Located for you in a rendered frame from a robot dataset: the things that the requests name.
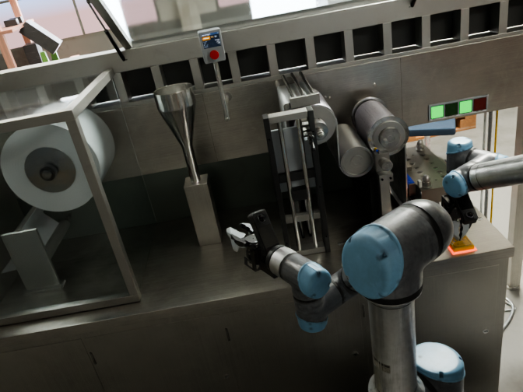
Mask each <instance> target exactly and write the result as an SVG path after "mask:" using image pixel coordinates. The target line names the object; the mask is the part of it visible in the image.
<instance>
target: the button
mask: <svg viewBox="0 0 523 392"><path fill-rule="evenodd" d="M449 247H450V248H451V249H452V251H453V252H454V253H455V252H460V251H464V250H473V249H474V244H473V243H472V242H471V241H470V239H469V238H468V237H467V236H466V235H465V236H464V237H463V238H462V240H459V241H457V240H456V239H455V238H454V237H453V238H452V241H451V244H450V245H449Z"/></svg>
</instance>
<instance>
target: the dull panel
mask: <svg viewBox="0 0 523 392"><path fill-rule="evenodd" d="M318 154H319V161H320V167H321V179H322V186H323V192H328V191H336V190H341V189H346V188H350V187H353V181H352V177H348V176H346V175H345V174H344V173H343V172H342V171H341V170H340V168H339V165H338V163H337V162H336V161H335V158H334V156H333V155H332V152H331V150H330V148H329V147H328V144H327V142H324V143H321V144H319V145H318ZM198 170H199V173H200V175H202V174H208V175H209V182H210V185H211V188H212V194H213V197H214V201H215V205H216V210H217V211H218V212H220V211H225V210H229V209H234V208H242V207H246V206H251V205H259V204H263V203H268V202H272V201H277V199H276V190H275V186H274V181H273V176H272V168H271V163H270V158H269V153H268V152H265V153H261V154H256V155H252V156H244V157H240V158H235V159H227V160H223V161H218V162H214V163H206V164H201V165H198ZM142 176H143V179H144V182H145V185H146V189H147V192H148V195H149V199H150V201H151V205H152V207H153V211H154V215H155V217H156V221H157V222H164V221H169V220H173V219H181V218H186V217H190V216H191V212H190V208H189V206H188V200H187V198H186V194H185V191H184V182H185V178H186V177H189V173H188V168H187V167H184V168H180V169H175V170H167V171H163V172H158V173H151V174H146V175H142Z"/></svg>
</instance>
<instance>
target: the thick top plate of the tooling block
mask: <svg viewBox="0 0 523 392"><path fill-rule="evenodd" d="M406 161H407V162H408V163H409V165H410V166H411V167H412V171H407V174H408V175H409V176H410V177H411V178H412V180H413V181H414V182H415V183H416V195H415V196H416V198H417V199H426V200H431V201H434V202H439V201H441V195H446V194H447V193H446V192H445V190H444V189H443V184H442V181H443V179H444V177H445V176H446V175H447V166H446V165H445V164H444V163H443V162H442V161H441V160H440V159H439V158H438V157H437V156H436V155H435V154H434V153H433V152H432V151H431V150H430V149H428V148H427V147H426V146H425V145H424V150H423V151H417V150H416V146H413V147H409V148H406ZM424 175H429V176H430V180H431V184H432V187H429V188H424V187H421V188H419V187H418V186H417V180H421V181H422V180H423V176H424Z"/></svg>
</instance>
